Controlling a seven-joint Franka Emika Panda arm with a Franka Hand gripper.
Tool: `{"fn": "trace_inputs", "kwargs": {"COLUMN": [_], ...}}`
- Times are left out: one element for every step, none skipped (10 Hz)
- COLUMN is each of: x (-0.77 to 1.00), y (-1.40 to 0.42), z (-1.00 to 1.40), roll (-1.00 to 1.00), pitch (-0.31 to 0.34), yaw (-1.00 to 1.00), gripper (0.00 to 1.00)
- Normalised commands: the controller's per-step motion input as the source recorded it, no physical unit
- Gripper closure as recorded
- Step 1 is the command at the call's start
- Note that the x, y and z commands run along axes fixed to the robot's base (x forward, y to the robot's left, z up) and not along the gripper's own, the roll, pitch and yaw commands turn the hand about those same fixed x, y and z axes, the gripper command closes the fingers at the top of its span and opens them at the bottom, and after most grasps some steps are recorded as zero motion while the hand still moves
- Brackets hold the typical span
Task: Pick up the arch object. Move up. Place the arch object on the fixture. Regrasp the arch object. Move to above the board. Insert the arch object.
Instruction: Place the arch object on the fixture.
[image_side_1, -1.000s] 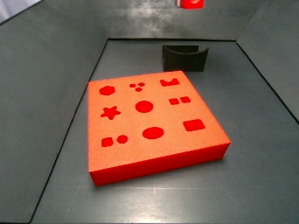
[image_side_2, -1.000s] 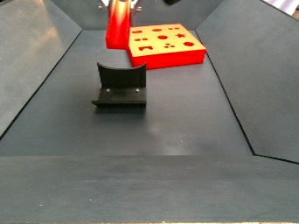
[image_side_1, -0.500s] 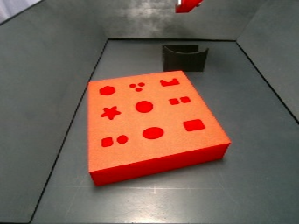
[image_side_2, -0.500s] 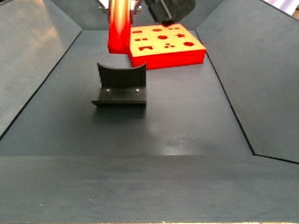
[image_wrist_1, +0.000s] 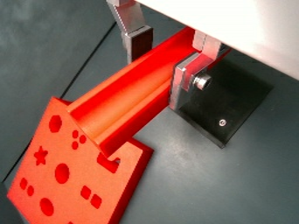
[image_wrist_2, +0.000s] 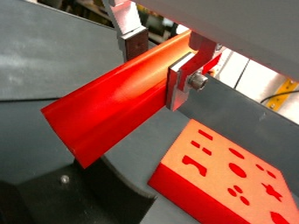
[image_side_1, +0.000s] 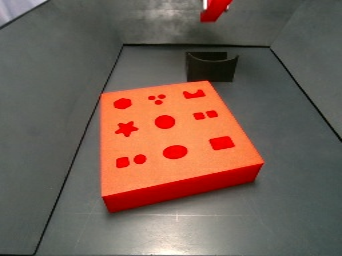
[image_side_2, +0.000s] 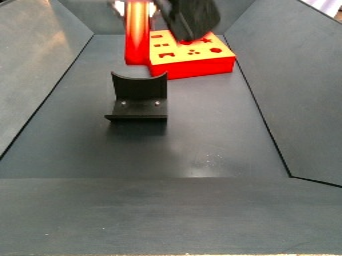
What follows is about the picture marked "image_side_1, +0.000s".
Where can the red arch object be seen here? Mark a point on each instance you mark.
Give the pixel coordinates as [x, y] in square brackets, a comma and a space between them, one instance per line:
[214, 9]

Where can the red shape sorting block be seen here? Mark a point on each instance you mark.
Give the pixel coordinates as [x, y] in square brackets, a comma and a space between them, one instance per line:
[172, 143]

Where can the black curved fixture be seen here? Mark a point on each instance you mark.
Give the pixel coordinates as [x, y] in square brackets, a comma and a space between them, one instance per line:
[212, 66]

